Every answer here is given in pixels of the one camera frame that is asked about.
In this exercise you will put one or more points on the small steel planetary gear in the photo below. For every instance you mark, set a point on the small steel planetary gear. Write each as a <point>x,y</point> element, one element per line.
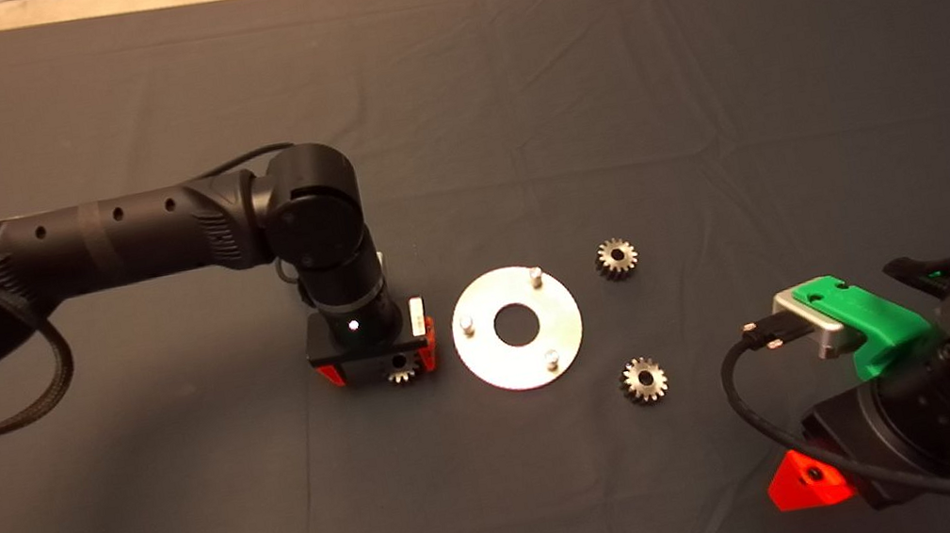
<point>629,255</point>
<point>402,376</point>
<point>657,379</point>

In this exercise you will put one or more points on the silver right camera box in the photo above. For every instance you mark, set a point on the silver right camera box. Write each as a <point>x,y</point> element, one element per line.
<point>829,332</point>

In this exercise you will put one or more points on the green right camera mount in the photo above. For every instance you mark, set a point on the green right camera mount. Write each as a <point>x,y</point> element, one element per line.
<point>874,318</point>

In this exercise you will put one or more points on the round metal carrier plate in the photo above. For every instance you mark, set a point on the round metal carrier plate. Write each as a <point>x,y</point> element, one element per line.
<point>490,359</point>

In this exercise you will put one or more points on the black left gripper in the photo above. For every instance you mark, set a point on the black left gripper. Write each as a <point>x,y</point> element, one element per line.
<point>371,359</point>

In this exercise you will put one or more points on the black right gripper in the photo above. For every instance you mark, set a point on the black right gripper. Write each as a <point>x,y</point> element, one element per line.
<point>856,444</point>

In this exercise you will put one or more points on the dark grey table cloth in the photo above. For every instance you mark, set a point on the dark grey table cloth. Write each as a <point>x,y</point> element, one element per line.
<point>444,71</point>

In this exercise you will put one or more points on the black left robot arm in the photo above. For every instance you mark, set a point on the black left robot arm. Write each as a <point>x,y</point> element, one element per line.
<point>128,240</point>

